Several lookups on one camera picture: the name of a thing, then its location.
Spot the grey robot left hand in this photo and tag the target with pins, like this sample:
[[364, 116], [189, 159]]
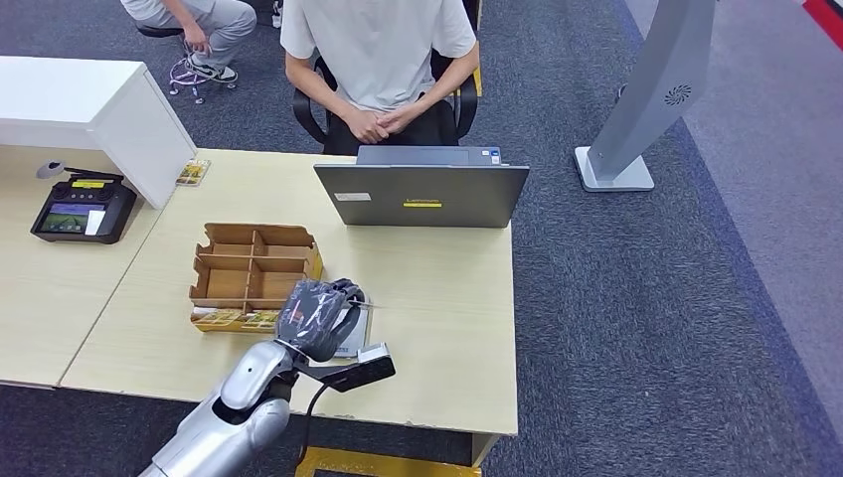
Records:
[[316, 322]]

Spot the person's right hand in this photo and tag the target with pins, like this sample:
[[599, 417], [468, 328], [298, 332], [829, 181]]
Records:
[[367, 125]]

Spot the person's left hand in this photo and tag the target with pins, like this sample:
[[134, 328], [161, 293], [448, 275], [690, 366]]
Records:
[[400, 120]]

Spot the yellow hotel key card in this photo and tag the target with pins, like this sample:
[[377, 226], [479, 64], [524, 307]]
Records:
[[217, 318], [261, 320]]

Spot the person's right forearm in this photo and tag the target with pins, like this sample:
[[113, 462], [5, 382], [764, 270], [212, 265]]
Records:
[[323, 99]]

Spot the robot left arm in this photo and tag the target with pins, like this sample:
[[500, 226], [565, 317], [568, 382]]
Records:
[[217, 428]]

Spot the person's left forearm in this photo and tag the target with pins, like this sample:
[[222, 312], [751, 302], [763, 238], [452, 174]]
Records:
[[441, 89]]

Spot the grey card reader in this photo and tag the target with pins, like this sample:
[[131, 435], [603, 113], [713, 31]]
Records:
[[357, 339]]

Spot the person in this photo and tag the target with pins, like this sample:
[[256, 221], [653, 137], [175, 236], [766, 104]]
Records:
[[375, 46], [220, 20]]

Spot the yellow key card stack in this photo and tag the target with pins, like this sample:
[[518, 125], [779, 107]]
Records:
[[193, 172]]

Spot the yellow organizer base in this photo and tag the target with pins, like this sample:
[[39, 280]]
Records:
[[315, 263]]

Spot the black office chair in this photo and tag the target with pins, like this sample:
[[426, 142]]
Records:
[[302, 112]]

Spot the grey laptop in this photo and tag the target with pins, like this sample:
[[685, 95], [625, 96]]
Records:
[[421, 194]]

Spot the wooden compartment organizer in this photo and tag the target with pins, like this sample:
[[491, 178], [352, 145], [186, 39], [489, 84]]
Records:
[[227, 283]]

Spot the black stool chrome base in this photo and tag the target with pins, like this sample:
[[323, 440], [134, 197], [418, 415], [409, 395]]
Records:
[[158, 31]]

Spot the grey kiosk stand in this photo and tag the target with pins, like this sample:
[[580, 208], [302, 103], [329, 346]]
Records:
[[652, 79]]

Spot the black screen remote controller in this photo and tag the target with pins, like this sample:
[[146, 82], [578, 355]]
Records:
[[82, 197]]

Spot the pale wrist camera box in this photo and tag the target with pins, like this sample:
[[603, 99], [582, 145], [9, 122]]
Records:
[[377, 354]]

